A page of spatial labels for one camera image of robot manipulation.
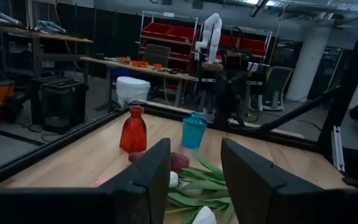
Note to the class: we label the blue glass vase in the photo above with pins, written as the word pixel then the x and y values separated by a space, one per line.
pixel 193 132

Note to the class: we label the white round pillar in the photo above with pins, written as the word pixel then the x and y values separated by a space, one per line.
pixel 309 62

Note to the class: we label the light grey office chair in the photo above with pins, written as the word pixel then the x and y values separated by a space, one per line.
pixel 277 81

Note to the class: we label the black aluminium table frame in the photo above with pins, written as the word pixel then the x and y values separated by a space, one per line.
pixel 57 141

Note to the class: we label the black cabinet box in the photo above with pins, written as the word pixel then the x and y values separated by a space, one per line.
pixel 61 105

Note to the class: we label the black equipment rack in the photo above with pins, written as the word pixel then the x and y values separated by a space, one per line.
pixel 325 74

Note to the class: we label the tall wooden bench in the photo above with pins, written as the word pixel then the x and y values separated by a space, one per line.
pixel 42 35

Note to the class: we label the metal shelf with red bins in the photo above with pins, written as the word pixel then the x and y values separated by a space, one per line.
pixel 253 46
pixel 166 31

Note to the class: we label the white aluminium rail piece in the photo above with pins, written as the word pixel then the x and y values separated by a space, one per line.
pixel 338 149

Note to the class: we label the long wooden workbench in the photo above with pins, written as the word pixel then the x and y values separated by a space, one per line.
pixel 141 69

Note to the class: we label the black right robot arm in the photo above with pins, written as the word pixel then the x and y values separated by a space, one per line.
pixel 228 93

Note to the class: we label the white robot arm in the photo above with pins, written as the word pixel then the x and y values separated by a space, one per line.
pixel 211 37

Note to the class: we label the white plastic bucket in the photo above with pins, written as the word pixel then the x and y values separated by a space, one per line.
pixel 132 90

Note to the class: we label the orange plastic part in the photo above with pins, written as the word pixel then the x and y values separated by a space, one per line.
pixel 158 66
pixel 140 64
pixel 124 60

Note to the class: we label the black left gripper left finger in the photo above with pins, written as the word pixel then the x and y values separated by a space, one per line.
pixel 135 193

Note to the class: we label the red ribbed glass vase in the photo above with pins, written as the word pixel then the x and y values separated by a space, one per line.
pixel 133 133

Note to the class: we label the dark grey office chair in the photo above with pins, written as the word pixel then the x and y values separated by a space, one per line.
pixel 155 54

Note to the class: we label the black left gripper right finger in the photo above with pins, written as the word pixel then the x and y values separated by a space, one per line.
pixel 259 193

